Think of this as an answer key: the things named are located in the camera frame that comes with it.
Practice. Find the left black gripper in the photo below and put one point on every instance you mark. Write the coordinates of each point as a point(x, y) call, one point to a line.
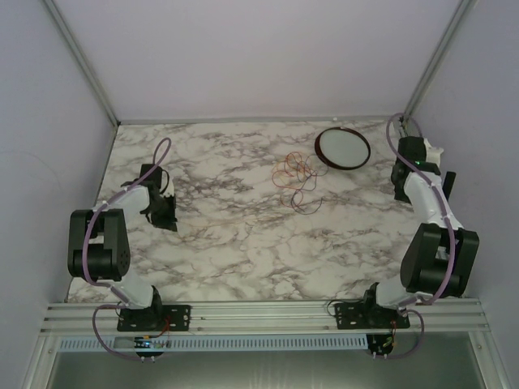
point(168, 222)

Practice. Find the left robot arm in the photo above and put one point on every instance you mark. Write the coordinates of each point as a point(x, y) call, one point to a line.
point(99, 249)

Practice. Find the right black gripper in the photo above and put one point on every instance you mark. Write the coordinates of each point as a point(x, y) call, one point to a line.
point(448, 184)

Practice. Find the right aluminium corner post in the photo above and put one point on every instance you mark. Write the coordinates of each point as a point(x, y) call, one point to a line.
point(439, 53)

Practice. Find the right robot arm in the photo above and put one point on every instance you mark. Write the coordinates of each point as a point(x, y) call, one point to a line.
point(440, 257)

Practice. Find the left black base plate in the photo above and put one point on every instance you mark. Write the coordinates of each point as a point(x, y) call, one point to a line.
point(176, 317)

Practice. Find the grey slotted cable duct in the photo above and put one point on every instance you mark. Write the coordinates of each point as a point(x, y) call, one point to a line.
point(170, 344)

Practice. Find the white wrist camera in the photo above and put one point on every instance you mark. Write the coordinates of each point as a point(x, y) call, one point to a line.
point(433, 153)
point(167, 187)

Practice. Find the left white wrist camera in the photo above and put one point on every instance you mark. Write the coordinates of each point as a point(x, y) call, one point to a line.
point(167, 187)

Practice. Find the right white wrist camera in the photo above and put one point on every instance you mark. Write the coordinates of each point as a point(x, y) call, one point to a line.
point(433, 153)

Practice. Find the left aluminium corner post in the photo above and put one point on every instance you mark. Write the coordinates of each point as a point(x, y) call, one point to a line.
point(81, 59)

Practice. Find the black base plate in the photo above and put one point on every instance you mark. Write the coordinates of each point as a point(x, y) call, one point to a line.
point(176, 317)
point(359, 315)

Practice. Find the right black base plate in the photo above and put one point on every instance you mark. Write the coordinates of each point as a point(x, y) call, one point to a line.
point(359, 315)

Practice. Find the round brown-rimmed dish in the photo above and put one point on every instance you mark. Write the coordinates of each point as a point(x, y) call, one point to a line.
point(342, 148)

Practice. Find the aluminium front rail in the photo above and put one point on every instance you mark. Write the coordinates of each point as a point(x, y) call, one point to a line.
point(270, 317)

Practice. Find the aluminium corner post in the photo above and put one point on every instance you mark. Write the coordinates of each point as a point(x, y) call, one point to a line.
point(439, 53)
point(81, 59)

